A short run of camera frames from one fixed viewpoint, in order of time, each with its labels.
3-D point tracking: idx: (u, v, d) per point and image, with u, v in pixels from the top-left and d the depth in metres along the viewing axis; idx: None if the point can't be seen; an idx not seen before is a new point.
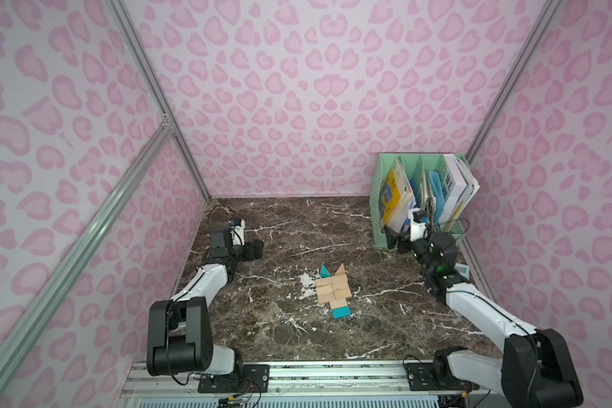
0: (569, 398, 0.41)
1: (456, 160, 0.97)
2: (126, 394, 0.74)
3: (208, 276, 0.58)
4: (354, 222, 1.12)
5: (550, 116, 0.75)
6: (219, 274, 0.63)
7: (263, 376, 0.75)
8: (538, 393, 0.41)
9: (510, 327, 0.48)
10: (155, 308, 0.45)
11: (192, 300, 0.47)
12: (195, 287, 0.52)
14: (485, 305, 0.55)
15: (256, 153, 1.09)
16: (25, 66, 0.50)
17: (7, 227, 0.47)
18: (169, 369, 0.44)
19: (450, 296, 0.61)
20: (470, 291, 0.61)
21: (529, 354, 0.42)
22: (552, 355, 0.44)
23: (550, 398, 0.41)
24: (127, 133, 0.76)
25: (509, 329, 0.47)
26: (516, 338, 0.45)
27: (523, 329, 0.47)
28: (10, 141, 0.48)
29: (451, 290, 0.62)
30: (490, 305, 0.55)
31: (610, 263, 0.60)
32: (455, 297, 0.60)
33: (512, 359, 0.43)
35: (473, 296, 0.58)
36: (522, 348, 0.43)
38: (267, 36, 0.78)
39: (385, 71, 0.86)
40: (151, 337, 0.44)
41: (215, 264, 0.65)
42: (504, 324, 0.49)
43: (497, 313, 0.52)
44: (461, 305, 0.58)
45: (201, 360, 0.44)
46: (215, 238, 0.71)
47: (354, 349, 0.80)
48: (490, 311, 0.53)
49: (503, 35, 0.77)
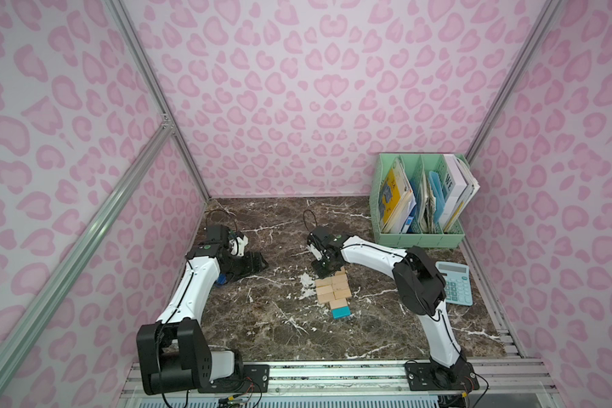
0: (439, 288, 0.57)
1: (456, 160, 0.97)
2: (126, 394, 0.74)
3: (197, 280, 0.52)
4: (354, 222, 1.12)
5: (550, 116, 0.75)
6: (210, 273, 0.56)
7: (263, 376, 0.75)
8: (422, 295, 0.54)
9: (393, 257, 0.59)
10: (142, 334, 0.41)
11: (182, 323, 0.43)
12: (185, 300, 0.48)
14: (371, 248, 0.64)
15: (256, 153, 1.09)
16: (25, 67, 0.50)
17: (6, 227, 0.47)
18: (167, 391, 0.42)
19: (344, 252, 0.69)
20: (354, 241, 0.69)
21: (406, 269, 0.54)
22: (422, 264, 0.56)
23: (432, 297, 0.55)
24: (127, 133, 0.76)
25: (393, 260, 0.58)
26: (399, 267, 0.55)
27: (399, 256, 0.58)
28: (10, 141, 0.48)
29: (344, 245, 0.70)
30: (373, 247, 0.64)
31: (609, 263, 0.61)
32: (348, 252, 0.68)
33: (402, 284, 0.54)
35: (359, 245, 0.67)
36: (400, 269, 0.54)
38: (267, 36, 0.78)
39: (384, 71, 0.86)
40: (144, 363, 0.41)
41: (204, 261, 0.57)
42: (388, 258, 0.59)
43: (380, 250, 0.62)
44: (354, 256, 0.67)
45: (199, 379, 0.43)
46: (211, 232, 0.68)
47: (354, 349, 0.80)
48: (375, 252, 0.63)
49: (504, 36, 0.77)
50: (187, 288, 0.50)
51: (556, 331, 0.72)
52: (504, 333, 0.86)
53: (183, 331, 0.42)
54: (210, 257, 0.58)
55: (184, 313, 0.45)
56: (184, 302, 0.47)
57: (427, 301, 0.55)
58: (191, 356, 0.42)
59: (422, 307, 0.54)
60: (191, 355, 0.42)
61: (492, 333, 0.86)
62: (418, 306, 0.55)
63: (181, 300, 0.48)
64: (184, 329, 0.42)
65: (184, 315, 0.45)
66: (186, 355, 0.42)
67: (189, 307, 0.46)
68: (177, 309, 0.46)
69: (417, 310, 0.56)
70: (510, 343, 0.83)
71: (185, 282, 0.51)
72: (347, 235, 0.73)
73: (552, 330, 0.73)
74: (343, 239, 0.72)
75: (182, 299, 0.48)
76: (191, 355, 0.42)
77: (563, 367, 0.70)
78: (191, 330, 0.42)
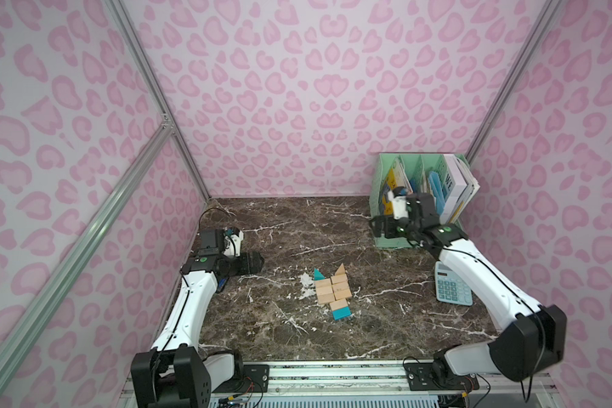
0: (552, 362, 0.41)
1: (456, 160, 0.97)
2: (126, 394, 0.74)
3: (193, 298, 0.50)
4: (354, 221, 1.13)
5: (550, 116, 0.75)
6: (206, 289, 0.54)
7: (263, 376, 0.75)
8: (530, 365, 0.43)
9: (515, 305, 0.43)
10: (138, 363, 0.40)
11: (179, 351, 0.41)
12: (181, 323, 0.45)
14: (485, 272, 0.48)
15: (256, 153, 1.09)
16: (25, 66, 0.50)
17: (6, 227, 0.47)
18: None
19: (444, 252, 0.54)
20: (467, 251, 0.52)
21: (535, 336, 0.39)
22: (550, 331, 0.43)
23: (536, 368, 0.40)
24: (127, 133, 0.76)
25: (516, 307, 0.43)
26: (525, 323, 0.41)
27: (528, 307, 0.43)
28: (10, 141, 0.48)
29: (449, 247, 0.53)
30: (489, 274, 0.48)
31: (609, 263, 0.61)
32: (451, 257, 0.53)
33: (514, 339, 0.42)
35: (473, 257, 0.51)
36: (527, 331, 0.41)
38: (267, 36, 0.78)
39: (385, 71, 0.86)
40: (140, 392, 0.40)
41: (200, 277, 0.54)
42: (507, 300, 0.44)
43: (503, 283, 0.47)
44: (456, 264, 0.52)
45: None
46: (206, 238, 0.64)
47: (354, 349, 0.80)
48: (491, 281, 0.47)
49: (503, 36, 0.77)
50: (184, 308, 0.48)
51: None
52: None
53: (180, 359, 0.40)
54: (206, 272, 0.55)
55: (179, 338, 0.43)
56: (179, 325, 0.45)
57: (530, 371, 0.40)
58: (189, 385, 0.40)
59: (518, 370, 0.43)
60: (189, 384, 0.40)
61: (492, 333, 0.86)
62: (515, 368, 0.44)
63: (178, 323, 0.45)
64: (181, 358, 0.40)
65: (180, 341, 0.43)
66: (184, 386, 0.40)
67: (184, 331, 0.44)
68: (173, 334, 0.44)
69: (504, 365, 0.46)
70: None
71: (181, 302, 0.49)
72: (461, 234, 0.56)
73: None
74: (455, 236, 0.55)
75: (178, 322, 0.45)
76: (189, 384, 0.40)
77: (563, 367, 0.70)
78: (189, 357, 0.40)
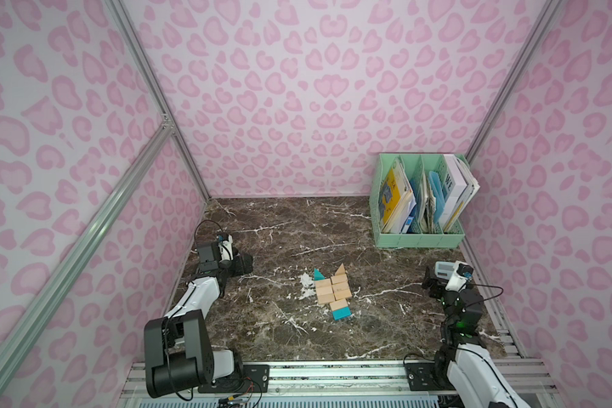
0: None
1: (456, 160, 0.97)
2: (126, 394, 0.74)
3: (200, 290, 0.57)
4: (354, 222, 1.12)
5: (550, 116, 0.75)
6: (212, 288, 0.62)
7: (263, 376, 0.75)
8: None
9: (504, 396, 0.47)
10: (150, 328, 0.44)
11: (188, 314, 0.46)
12: (189, 301, 0.52)
14: (490, 371, 0.53)
15: (256, 153, 1.09)
16: (25, 66, 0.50)
17: (6, 227, 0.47)
18: (172, 386, 0.42)
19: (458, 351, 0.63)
20: (478, 352, 0.59)
21: None
22: None
23: None
24: (127, 133, 0.76)
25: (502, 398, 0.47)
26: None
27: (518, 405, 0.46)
28: (10, 141, 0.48)
29: (461, 346, 0.61)
30: (493, 372, 0.53)
31: (609, 263, 0.61)
32: (461, 354, 0.61)
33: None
35: (481, 357, 0.57)
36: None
38: (267, 36, 0.78)
39: (384, 71, 0.86)
40: (150, 357, 0.43)
41: (206, 277, 0.63)
42: (499, 392, 0.48)
43: (500, 379, 0.51)
44: (465, 362, 0.60)
45: (202, 373, 0.43)
46: (203, 252, 0.70)
47: (354, 349, 0.80)
48: (490, 376, 0.52)
49: (503, 36, 0.77)
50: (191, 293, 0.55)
51: (556, 331, 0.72)
52: (504, 333, 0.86)
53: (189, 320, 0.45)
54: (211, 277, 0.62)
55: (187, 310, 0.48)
56: (188, 302, 0.51)
57: None
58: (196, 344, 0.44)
59: None
60: (196, 343, 0.44)
61: (492, 333, 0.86)
62: None
63: (187, 300, 0.52)
64: (189, 318, 0.45)
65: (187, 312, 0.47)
66: (191, 345, 0.44)
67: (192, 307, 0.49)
68: (181, 307, 0.50)
69: None
70: (510, 343, 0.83)
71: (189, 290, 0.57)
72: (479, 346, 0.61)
73: (552, 330, 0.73)
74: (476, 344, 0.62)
75: (187, 300, 0.52)
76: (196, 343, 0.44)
77: (563, 367, 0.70)
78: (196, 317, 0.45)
